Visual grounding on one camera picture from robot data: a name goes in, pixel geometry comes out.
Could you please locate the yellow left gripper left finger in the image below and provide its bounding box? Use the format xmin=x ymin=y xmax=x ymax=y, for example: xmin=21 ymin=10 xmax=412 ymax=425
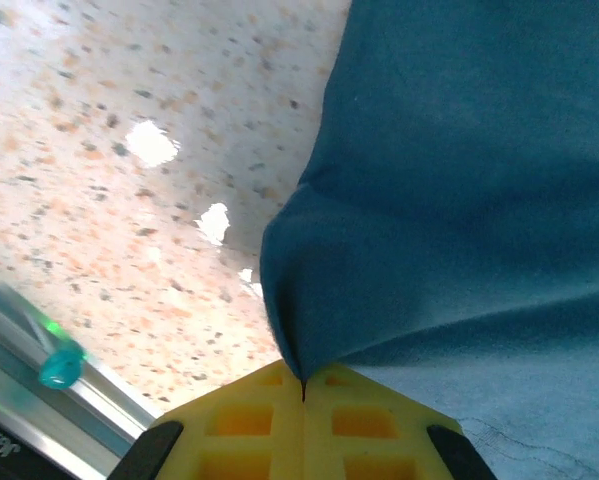
xmin=109 ymin=359 xmax=306 ymax=480

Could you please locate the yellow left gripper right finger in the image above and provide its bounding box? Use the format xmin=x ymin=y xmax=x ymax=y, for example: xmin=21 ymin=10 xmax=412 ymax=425
xmin=302 ymin=361 xmax=500 ymax=480

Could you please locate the blue t-shirt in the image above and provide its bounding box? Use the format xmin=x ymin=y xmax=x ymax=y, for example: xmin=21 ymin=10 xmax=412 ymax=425
xmin=259 ymin=0 xmax=599 ymax=480

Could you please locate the teal translucent plug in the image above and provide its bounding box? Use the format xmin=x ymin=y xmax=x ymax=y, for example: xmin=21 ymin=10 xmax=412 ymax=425
xmin=37 ymin=344 xmax=88 ymax=390

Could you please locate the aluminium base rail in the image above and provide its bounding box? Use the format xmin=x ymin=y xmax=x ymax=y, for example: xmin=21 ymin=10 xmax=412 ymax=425
xmin=0 ymin=272 xmax=166 ymax=480

